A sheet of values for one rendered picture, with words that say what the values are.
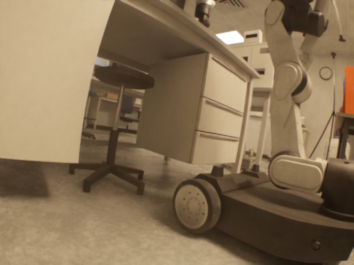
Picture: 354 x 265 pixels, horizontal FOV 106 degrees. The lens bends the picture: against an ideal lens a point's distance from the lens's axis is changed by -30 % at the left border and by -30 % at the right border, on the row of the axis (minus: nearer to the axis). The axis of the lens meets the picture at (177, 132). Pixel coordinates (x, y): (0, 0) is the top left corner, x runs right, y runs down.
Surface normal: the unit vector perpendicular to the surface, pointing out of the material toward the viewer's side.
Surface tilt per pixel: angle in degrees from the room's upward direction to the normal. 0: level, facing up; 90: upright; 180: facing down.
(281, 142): 90
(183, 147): 90
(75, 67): 90
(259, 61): 90
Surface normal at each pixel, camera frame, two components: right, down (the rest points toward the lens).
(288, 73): -0.74, -0.11
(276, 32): -0.63, 0.30
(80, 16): 0.69, 0.13
